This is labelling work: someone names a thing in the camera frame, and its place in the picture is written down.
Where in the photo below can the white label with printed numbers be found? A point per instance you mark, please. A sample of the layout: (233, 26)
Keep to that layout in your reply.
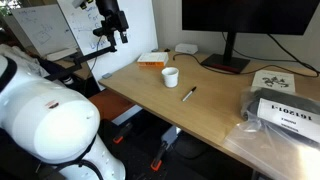
(288, 116)

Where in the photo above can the large whiteboard with writing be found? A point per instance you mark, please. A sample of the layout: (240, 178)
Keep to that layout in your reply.
(140, 30)

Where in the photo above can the clear plastic bag black contents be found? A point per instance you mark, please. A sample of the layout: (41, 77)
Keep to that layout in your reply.
(266, 146)

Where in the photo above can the black clamp orange tip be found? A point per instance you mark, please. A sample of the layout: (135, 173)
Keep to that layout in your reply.
(121, 132)
(158, 156)

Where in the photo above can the small whiteboard with drawing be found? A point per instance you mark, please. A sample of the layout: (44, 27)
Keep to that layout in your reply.
(41, 30)

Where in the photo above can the black device with red stripe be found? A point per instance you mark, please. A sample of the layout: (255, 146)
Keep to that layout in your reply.
(226, 60)

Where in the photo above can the black mounting bar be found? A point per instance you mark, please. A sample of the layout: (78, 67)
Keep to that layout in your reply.
(83, 58)

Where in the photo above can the white power strip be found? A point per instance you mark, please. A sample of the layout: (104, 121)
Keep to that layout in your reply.
(186, 48)

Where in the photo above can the orange and white box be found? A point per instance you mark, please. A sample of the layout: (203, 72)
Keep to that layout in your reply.
(153, 59)

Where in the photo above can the black computer monitor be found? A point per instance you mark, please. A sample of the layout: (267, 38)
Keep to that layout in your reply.
(246, 15)

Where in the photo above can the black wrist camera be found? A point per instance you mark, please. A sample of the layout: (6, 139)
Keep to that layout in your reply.
(99, 31)

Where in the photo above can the black and grey marker pen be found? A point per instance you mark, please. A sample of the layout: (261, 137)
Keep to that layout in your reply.
(188, 94)

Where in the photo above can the grey whiteboard eraser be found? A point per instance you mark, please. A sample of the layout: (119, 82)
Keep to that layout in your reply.
(107, 75)

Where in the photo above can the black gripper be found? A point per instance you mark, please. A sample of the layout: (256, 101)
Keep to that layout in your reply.
(111, 16)

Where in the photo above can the white ceramic cup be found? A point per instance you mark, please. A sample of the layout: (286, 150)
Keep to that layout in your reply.
(170, 77)

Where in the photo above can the white crumpled cloth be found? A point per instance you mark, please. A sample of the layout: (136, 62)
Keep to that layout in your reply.
(18, 55)

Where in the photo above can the printed paper booklet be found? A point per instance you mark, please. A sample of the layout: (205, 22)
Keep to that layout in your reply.
(273, 81)

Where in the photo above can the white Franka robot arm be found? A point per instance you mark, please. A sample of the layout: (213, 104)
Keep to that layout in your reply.
(50, 126)

